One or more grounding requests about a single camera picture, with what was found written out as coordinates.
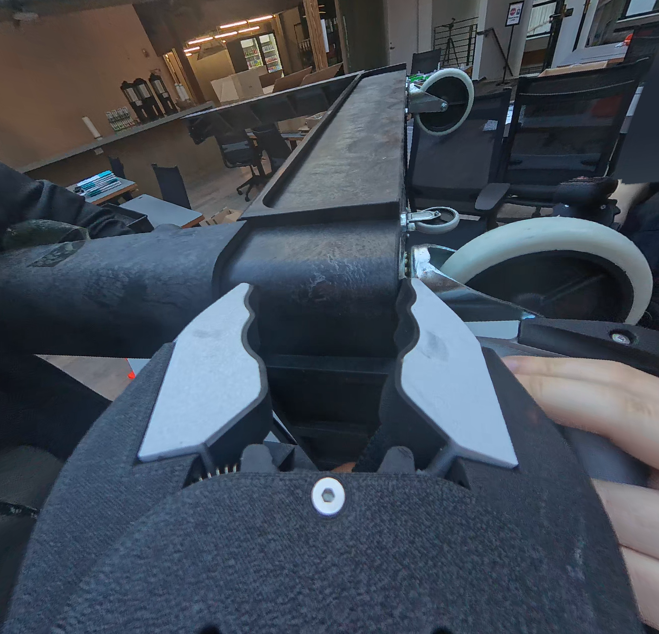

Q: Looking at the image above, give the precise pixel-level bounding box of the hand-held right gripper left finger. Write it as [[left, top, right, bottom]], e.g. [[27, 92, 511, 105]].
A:
[[136, 283, 273, 479]]

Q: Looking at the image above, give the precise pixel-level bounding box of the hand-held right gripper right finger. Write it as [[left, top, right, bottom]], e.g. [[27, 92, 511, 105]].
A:
[[381, 278, 519, 479]]

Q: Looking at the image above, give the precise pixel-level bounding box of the black plastic utility cart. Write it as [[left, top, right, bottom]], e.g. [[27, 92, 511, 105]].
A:
[[0, 63, 413, 470]]

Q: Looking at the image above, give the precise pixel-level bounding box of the person's left forearm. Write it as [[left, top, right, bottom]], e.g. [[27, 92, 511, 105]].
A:
[[0, 162, 155, 251]]

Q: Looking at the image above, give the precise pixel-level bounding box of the grey desk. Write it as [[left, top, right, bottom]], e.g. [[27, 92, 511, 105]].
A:
[[121, 193, 204, 228]]

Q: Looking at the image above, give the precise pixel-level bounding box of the white caster wheel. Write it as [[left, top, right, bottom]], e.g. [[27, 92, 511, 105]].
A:
[[407, 206, 460, 234], [407, 69, 475, 136], [409, 218, 654, 336]]

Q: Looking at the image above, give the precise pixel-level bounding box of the small table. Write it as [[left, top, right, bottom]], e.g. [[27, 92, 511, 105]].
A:
[[67, 176, 139, 205]]

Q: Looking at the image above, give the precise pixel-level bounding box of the stack of teal markers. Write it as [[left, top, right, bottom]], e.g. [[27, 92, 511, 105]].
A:
[[74, 170, 120, 194]]

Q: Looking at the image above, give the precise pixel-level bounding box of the black mesh office chair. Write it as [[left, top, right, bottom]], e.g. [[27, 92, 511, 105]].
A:
[[476, 59, 652, 228], [407, 89, 513, 217]]

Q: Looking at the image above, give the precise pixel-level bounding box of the long brown counter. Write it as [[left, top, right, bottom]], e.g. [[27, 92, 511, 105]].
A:
[[18, 102, 214, 181]]

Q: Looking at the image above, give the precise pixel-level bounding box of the white cardboard box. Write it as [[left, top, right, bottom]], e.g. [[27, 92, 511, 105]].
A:
[[211, 71, 264, 103]]

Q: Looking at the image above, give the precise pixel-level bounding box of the brown cardboard box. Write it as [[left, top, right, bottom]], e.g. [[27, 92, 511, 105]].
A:
[[272, 63, 345, 95]]

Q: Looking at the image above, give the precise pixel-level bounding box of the glass door drinks fridge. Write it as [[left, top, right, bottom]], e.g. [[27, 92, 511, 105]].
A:
[[239, 32, 284, 74]]

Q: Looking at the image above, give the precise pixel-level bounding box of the black metal rack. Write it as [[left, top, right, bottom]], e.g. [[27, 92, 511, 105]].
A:
[[432, 18, 479, 73]]

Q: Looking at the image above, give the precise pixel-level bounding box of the white board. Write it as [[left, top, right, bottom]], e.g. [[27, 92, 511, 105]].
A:
[[546, 0, 631, 68]]

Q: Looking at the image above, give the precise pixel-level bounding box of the sign stand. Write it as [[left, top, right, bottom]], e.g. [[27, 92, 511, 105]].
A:
[[502, 0, 526, 81]]

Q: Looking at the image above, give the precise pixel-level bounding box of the wooden post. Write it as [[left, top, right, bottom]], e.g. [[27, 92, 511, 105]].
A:
[[298, 0, 330, 70]]

